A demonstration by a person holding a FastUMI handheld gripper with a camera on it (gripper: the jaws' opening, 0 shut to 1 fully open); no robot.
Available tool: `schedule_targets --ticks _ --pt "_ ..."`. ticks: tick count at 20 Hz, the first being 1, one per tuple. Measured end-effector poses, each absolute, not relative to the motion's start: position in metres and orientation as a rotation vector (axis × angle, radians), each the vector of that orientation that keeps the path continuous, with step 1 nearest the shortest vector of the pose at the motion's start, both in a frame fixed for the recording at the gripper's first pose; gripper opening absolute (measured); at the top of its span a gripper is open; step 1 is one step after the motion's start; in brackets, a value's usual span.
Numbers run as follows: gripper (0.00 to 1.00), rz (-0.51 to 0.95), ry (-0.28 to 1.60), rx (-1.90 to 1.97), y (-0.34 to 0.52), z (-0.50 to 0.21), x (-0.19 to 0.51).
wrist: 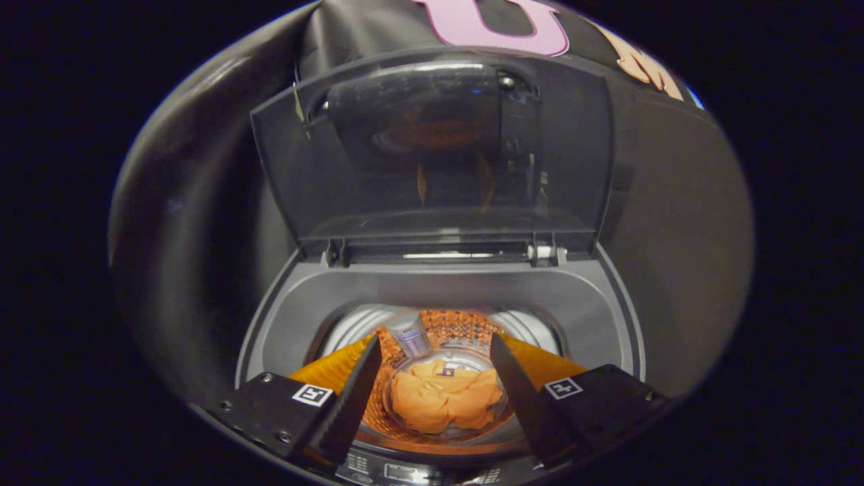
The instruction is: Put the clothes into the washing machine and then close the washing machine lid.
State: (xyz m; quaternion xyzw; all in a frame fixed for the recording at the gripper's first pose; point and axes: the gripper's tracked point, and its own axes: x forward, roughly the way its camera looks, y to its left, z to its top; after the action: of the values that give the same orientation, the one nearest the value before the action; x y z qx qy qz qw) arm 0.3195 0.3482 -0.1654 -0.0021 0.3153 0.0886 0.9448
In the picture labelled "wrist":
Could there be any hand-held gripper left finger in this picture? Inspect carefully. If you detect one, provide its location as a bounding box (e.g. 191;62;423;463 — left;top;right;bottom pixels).
209;333;383;468

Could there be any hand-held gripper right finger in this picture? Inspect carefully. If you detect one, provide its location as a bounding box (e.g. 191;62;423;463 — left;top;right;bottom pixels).
489;333;672;470

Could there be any orange polo shirt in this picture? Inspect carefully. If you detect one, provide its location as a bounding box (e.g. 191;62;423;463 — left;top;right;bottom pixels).
390;359;506;434

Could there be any grey washing machine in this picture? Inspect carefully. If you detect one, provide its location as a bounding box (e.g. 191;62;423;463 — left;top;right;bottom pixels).
235;243;647;486

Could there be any dark washing machine lid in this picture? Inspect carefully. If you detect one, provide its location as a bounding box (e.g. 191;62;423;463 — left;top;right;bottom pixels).
250;51;616;261

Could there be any grey cylindrical drum insert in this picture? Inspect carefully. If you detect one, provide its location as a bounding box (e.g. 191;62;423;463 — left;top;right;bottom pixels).
385;312;433;358

